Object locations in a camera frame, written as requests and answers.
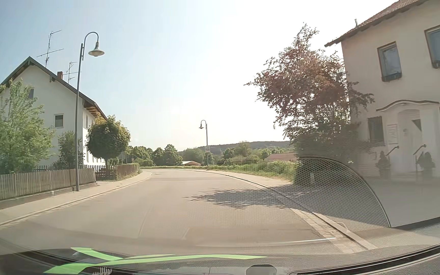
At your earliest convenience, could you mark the wooded hill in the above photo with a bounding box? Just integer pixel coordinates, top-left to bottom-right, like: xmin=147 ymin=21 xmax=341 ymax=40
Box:
xmin=197 ymin=141 xmax=293 ymax=155

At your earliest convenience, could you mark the grass verge with bushes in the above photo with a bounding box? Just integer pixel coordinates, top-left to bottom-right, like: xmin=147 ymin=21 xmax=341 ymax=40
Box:
xmin=144 ymin=160 xmax=299 ymax=182

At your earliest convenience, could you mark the row of trees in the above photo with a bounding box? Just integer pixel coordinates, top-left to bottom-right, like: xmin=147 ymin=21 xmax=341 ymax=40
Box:
xmin=125 ymin=141 xmax=293 ymax=167

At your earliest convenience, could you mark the low red-roofed building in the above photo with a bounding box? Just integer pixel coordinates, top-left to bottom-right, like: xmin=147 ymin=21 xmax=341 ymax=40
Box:
xmin=264 ymin=152 xmax=298 ymax=163

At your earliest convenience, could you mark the grey asphalt road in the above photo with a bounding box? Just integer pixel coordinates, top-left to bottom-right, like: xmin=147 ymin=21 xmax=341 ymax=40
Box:
xmin=0 ymin=169 xmax=362 ymax=257

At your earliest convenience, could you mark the red-leaved tree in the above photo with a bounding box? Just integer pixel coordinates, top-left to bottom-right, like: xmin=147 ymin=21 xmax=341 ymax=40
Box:
xmin=245 ymin=24 xmax=376 ymax=163

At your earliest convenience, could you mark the round-crowned green tree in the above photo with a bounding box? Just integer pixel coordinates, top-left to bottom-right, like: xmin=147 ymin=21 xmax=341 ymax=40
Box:
xmin=86 ymin=115 xmax=131 ymax=167

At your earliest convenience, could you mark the car's own bonnet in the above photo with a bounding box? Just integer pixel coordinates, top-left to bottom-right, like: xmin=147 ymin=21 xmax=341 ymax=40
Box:
xmin=0 ymin=234 xmax=440 ymax=275

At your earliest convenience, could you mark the small green tree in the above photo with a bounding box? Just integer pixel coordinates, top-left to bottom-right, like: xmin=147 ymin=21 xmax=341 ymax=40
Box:
xmin=52 ymin=131 xmax=84 ymax=170

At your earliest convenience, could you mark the white gabled house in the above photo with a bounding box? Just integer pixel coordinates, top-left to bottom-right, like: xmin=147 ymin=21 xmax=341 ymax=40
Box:
xmin=0 ymin=30 xmax=108 ymax=169

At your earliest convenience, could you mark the potted conifer shrub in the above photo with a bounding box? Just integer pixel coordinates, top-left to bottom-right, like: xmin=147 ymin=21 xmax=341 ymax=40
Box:
xmin=375 ymin=151 xmax=392 ymax=179
xmin=417 ymin=151 xmax=436 ymax=178

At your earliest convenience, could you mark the grey paved pavement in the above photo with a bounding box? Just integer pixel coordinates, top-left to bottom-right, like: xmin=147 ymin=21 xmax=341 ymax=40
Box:
xmin=0 ymin=170 xmax=153 ymax=231

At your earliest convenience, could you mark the wooden picket fence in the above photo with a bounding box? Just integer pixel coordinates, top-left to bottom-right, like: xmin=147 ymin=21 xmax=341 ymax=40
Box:
xmin=0 ymin=163 xmax=140 ymax=205

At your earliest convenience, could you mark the cream two-storey house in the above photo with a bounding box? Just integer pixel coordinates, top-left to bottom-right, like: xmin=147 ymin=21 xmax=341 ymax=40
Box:
xmin=324 ymin=0 xmax=440 ymax=180

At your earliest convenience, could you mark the light green leafy tree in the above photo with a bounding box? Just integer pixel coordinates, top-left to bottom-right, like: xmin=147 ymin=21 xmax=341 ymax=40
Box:
xmin=0 ymin=79 xmax=55 ymax=175

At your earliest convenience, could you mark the lamp post with sign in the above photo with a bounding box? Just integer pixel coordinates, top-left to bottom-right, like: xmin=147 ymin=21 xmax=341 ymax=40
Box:
xmin=199 ymin=119 xmax=211 ymax=167

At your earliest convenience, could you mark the tall curved lamp post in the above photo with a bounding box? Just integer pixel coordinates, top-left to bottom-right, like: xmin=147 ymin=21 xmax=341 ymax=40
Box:
xmin=74 ymin=32 xmax=105 ymax=192

